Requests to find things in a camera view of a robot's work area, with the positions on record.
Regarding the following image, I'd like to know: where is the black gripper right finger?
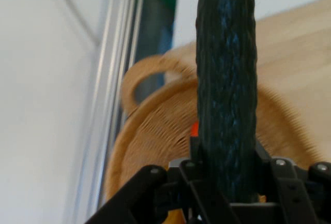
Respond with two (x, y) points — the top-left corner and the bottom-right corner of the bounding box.
(255, 141), (331, 224)

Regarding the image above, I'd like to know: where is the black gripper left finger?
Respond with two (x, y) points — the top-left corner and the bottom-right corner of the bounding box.
(84, 136), (239, 224)

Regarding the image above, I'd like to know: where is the dark green toy cucumber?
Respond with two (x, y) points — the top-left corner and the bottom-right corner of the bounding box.
(195, 0), (260, 204)

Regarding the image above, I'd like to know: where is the woven wicker basket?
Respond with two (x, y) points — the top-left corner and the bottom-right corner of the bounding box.
(104, 53), (328, 224)

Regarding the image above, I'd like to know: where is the red-orange toy carrot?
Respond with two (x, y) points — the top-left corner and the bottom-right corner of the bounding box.
(190, 121), (200, 137)

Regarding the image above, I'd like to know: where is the wooden cutting board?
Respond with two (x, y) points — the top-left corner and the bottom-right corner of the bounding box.
(161, 0), (331, 168)

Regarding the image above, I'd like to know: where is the silver metal wall rail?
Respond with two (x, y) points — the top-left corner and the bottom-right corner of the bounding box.
(64, 0), (148, 224)

